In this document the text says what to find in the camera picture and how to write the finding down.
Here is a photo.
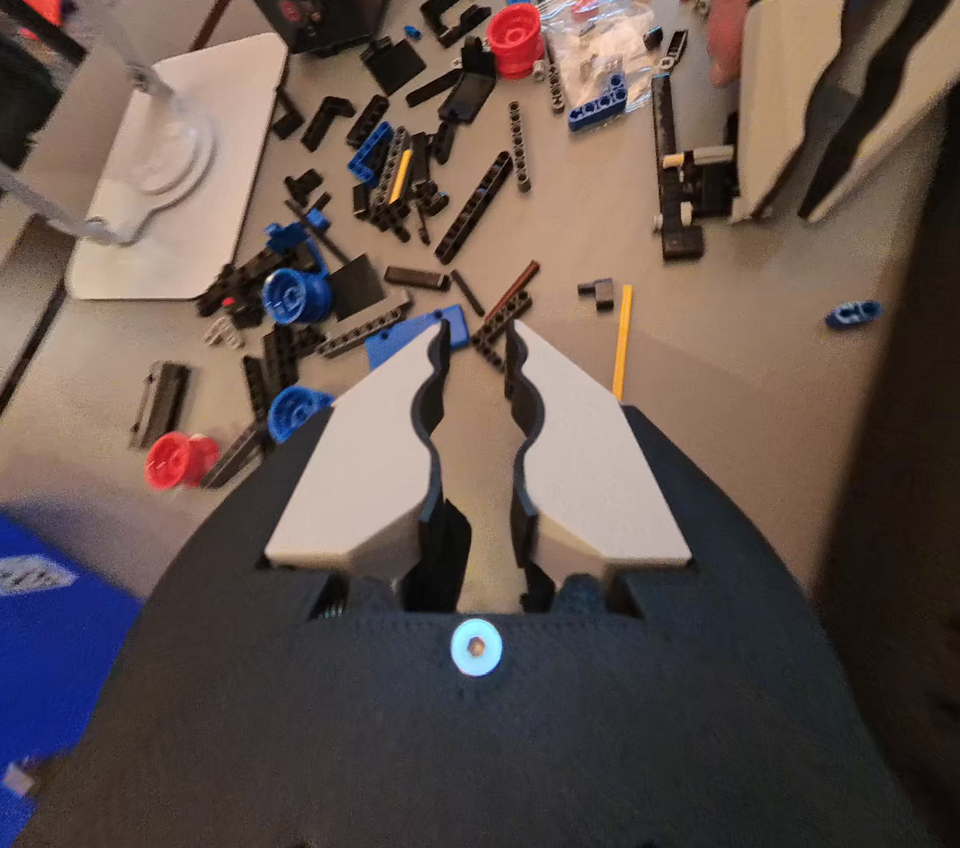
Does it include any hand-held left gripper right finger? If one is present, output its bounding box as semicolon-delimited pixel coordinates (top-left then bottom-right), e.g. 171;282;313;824
504;319;693;613

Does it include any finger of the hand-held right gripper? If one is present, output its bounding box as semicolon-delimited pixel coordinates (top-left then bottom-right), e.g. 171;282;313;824
797;0;960;224
731;0;922;224

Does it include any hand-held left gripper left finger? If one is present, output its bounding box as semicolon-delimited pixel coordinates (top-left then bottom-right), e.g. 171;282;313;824
264;319;474;613

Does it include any yellow axle with black connector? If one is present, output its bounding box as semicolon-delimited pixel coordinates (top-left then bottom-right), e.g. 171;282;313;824
611;284;635;403

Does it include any black beam frame assembly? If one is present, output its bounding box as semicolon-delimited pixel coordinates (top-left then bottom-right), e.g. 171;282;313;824
651;71;740;262

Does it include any grey desk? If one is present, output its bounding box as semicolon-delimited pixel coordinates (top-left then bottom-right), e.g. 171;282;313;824
0;0;946;639

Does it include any person's right hand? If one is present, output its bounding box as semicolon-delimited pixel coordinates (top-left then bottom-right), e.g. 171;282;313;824
707;0;755;87

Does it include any blue wheel hub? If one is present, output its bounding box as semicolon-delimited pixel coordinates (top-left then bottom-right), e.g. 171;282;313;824
267;385;336;446
261;266;333;326

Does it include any blue rectangular panel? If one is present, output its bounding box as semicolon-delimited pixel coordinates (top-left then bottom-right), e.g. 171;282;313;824
365;304;471;371

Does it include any clear bag of parts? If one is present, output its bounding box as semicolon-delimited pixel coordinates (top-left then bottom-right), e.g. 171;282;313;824
541;0;657;133

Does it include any red wheel hub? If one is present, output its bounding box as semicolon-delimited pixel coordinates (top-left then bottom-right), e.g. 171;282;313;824
144;431;220;493
486;2;543;80

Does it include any small blue two-hole beam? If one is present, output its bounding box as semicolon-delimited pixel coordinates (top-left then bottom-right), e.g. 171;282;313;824
825;299;884;330

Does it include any blue angled beam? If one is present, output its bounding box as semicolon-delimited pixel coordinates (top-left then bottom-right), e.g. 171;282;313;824
567;71;630;133
347;122;395;182

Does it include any black grooved block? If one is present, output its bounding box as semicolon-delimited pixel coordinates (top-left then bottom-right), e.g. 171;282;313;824
129;360;192;452

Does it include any short brown axle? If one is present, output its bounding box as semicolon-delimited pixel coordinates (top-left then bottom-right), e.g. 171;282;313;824
483;259;543;326

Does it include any long thin black axle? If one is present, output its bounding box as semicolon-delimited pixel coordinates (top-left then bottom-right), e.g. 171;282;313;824
285;199;354;268

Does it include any dark grey long beam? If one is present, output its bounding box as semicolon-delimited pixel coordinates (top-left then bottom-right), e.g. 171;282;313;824
507;101;534;193

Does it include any black dotted mat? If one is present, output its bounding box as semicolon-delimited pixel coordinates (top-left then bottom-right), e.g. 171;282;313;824
813;105;960;848

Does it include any pile of black and blue bricks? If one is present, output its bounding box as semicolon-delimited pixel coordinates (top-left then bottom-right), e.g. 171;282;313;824
195;0;545;489

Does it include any black curved panel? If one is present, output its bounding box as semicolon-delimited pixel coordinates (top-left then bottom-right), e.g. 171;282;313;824
438;36;498;125

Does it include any blue storage bin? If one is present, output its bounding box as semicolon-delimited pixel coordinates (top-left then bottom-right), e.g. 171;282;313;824
0;510;144;848

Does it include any black square panel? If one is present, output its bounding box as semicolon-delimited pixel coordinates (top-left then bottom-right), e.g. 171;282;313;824
360;36;427;98

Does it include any black chassis on blue frame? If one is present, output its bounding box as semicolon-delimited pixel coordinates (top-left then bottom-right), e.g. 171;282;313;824
196;221;331;332

